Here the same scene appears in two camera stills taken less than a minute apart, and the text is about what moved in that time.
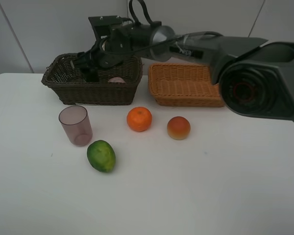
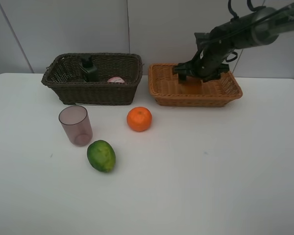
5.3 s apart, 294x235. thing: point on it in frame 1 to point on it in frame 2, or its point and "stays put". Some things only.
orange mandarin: [138, 119] stays put
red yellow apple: [178, 128] to [192, 85]
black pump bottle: [90, 74] stays put
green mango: [101, 155] stays put
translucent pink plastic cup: [76, 122] stays put
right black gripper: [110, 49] to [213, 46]
